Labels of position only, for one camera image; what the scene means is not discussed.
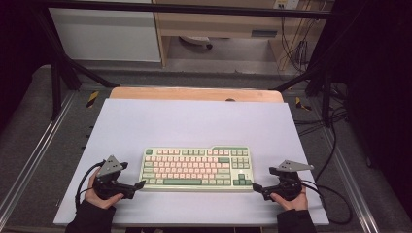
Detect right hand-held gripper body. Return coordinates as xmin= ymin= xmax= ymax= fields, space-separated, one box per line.
xmin=261 ymin=159 xmax=315 ymax=202

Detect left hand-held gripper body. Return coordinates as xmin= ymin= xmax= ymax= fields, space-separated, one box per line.
xmin=92 ymin=154 xmax=135 ymax=200

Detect green and pink keyboard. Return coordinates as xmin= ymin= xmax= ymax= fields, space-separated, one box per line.
xmin=139 ymin=146 xmax=255 ymax=193

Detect person's right hand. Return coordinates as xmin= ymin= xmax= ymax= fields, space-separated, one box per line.
xmin=270 ymin=187 xmax=309 ymax=212

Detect person's left hand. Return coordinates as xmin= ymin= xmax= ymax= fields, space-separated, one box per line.
xmin=85 ymin=169 xmax=124 ymax=210

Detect yellow black tape strip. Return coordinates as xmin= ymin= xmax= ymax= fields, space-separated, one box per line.
xmin=294 ymin=96 xmax=312 ymax=112
xmin=86 ymin=90 xmax=100 ymax=109

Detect white board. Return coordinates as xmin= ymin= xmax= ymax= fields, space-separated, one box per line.
xmin=52 ymin=98 xmax=329 ymax=227

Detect black metal stand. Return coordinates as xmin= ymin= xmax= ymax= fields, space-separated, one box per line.
xmin=32 ymin=6 xmax=120 ymax=121
xmin=273 ymin=0 xmax=370 ymax=128

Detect wooden table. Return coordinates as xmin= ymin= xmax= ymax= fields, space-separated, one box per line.
xmin=109 ymin=86 xmax=285 ymax=104

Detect dark curtain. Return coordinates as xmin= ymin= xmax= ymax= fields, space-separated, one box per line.
xmin=333 ymin=0 xmax=412 ymax=221
xmin=0 ymin=0 xmax=54 ymax=134

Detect white cabinet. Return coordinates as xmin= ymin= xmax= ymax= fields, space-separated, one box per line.
xmin=48 ymin=0 xmax=162 ymax=63

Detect office chair base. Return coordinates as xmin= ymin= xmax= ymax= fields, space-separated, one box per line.
xmin=179 ymin=35 xmax=214 ymax=50

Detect light wooden desk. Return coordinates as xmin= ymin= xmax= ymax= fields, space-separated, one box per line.
xmin=152 ymin=0 xmax=334 ymax=71

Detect black metal crossbar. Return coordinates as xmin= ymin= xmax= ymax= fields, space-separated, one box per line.
xmin=38 ymin=0 xmax=334 ymax=20

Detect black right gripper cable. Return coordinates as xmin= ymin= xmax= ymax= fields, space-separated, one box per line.
xmin=300 ymin=179 xmax=354 ymax=226

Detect aluminium rail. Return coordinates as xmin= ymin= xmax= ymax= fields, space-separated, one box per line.
xmin=0 ymin=91 xmax=78 ymax=221
xmin=319 ymin=110 xmax=381 ymax=233

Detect black floor cables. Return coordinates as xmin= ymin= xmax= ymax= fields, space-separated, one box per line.
xmin=292 ymin=82 xmax=350 ymax=183

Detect hanging cable bundle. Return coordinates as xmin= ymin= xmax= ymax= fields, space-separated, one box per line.
xmin=280 ymin=16 xmax=313 ymax=74

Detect white wall socket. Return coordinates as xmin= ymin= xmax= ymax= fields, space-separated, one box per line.
xmin=273 ymin=0 xmax=300 ymax=10

